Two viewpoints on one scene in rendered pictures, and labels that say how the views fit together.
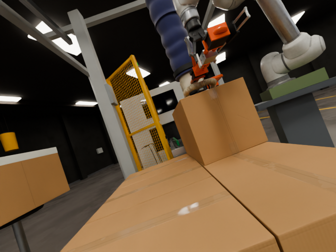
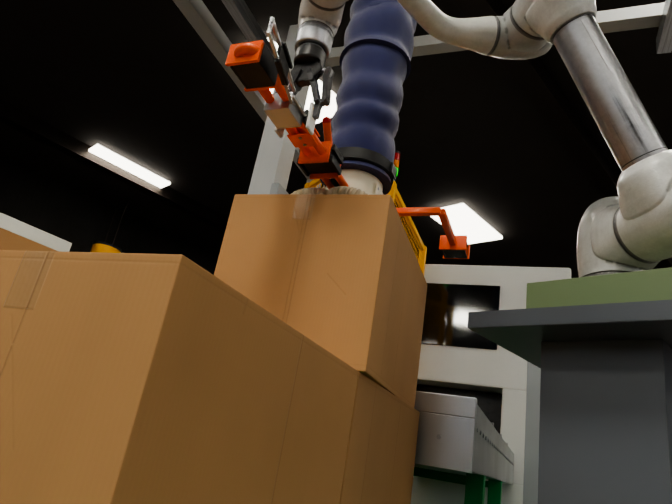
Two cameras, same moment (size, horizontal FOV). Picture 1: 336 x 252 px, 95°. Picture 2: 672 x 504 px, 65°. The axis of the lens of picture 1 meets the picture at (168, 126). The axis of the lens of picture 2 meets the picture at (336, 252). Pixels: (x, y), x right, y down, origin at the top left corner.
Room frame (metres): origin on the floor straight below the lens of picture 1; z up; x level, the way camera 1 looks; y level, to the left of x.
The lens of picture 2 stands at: (-0.10, -0.86, 0.38)
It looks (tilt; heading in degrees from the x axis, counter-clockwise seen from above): 21 degrees up; 25
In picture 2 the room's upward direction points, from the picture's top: 10 degrees clockwise
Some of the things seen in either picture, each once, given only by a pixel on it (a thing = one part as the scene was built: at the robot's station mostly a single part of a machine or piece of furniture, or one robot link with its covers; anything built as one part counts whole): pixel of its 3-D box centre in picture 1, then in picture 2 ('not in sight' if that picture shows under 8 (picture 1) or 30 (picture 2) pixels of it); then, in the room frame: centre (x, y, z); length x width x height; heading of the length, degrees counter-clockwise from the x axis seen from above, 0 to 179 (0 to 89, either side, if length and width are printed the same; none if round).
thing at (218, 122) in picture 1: (208, 124); (332, 311); (1.18, -0.29, 0.74); 0.60 x 0.40 x 0.40; 4
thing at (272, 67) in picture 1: (273, 66); (614, 240); (1.27, -0.99, 1.00); 0.18 x 0.16 x 0.22; 34
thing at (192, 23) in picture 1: (195, 31); (308, 68); (0.78, -0.30, 1.23); 0.08 x 0.07 x 0.09; 90
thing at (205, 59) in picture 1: (208, 55); (284, 110); (0.73, -0.30, 1.07); 0.07 x 0.07 x 0.04; 1
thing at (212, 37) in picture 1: (215, 37); (254, 66); (0.59, -0.30, 1.07); 0.08 x 0.07 x 0.05; 1
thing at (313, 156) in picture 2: (199, 72); (320, 160); (0.94, -0.30, 1.07); 0.10 x 0.08 x 0.06; 91
